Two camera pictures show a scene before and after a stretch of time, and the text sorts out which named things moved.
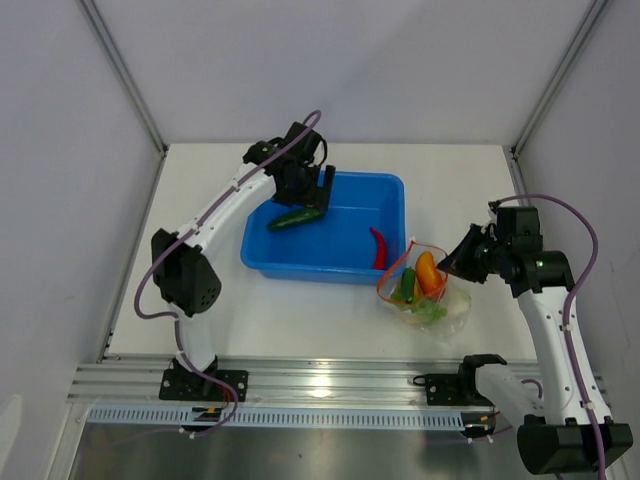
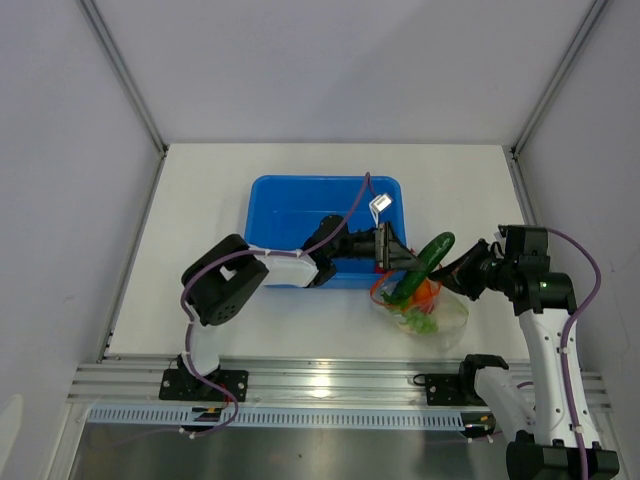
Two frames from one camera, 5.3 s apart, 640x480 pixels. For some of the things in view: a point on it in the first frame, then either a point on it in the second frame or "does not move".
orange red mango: (430, 278) to (424, 292)
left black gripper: (317, 196) to (388, 249)
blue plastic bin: (339, 247) does not move
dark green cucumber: (295, 219) to (430, 256)
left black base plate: (193, 385) does not move
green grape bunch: (428, 312) to (423, 323)
